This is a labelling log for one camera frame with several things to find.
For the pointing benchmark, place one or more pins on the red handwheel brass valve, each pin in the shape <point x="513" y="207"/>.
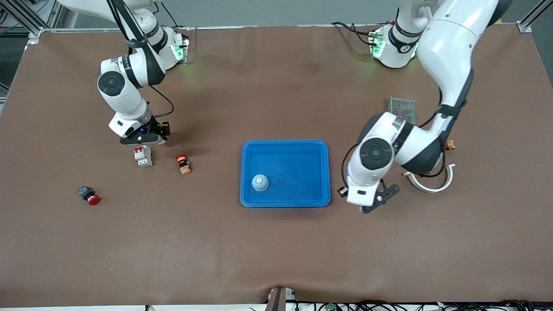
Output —
<point x="450" y="145"/>

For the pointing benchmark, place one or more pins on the aluminium frame profile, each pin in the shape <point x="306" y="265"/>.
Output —
<point x="26" y="19"/>
<point x="525" y="26"/>

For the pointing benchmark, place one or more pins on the red mushroom pushbutton blue block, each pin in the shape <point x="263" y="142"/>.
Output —
<point x="88" y="195"/>

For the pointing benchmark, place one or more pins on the white half-round pipe clamp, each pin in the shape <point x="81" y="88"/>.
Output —
<point x="408" y="174"/>

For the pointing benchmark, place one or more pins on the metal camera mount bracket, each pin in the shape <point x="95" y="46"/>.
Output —
<point x="280" y="300"/>

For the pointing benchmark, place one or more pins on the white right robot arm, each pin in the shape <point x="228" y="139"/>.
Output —
<point x="123" y="101"/>

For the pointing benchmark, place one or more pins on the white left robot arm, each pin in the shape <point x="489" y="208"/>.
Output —
<point x="449" y="43"/>

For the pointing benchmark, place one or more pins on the brown table cover mat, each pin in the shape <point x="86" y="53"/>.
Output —
<point x="276" y="250"/>

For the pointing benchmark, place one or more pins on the blue dome call bell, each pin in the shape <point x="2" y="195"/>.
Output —
<point x="260" y="185"/>

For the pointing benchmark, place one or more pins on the white circuit breaker red switch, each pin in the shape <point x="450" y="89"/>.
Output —
<point x="143" y="159"/>

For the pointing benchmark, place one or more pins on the perforated metal power supply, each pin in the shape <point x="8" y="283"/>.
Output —
<point x="404" y="106"/>

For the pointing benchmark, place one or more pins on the yellow red emergency stop switch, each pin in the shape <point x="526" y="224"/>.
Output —
<point x="183" y="164"/>

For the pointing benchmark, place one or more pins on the blue plastic tray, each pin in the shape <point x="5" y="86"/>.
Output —
<point x="298" y="172"/>

